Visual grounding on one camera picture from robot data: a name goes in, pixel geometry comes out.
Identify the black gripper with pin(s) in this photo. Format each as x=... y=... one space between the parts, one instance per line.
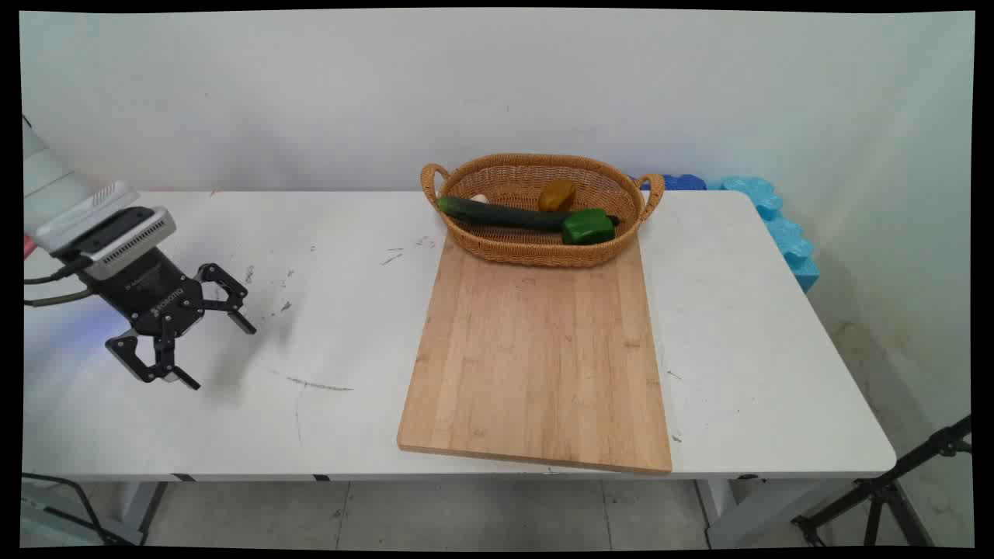
x=155 y=293

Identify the dark green cucumber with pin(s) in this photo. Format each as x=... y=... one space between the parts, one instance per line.
x=497 y=213

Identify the small red object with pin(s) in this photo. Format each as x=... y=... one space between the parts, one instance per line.
x=29 y=247

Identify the grey table leg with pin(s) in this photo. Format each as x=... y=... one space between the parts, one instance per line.
x=144 y=505
x=718 y=505

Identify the woven wicker basket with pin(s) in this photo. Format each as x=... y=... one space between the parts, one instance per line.
x=528 y=254

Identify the wooden cutting board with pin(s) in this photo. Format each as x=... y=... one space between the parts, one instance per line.
x=536 y=357

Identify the brown potato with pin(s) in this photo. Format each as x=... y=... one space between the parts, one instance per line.
x=557 y=196

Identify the green bell pepper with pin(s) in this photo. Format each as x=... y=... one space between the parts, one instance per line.
x=586 y=227

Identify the blue plastic toy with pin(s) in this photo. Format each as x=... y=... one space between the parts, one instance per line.
x=683 y=182

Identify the light blue foam piece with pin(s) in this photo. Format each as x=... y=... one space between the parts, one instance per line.
x=784 y=233

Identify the black tripod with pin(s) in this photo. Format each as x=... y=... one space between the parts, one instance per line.
x=881 y=487

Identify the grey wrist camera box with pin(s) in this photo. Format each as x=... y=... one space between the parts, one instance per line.
x=128 y=233

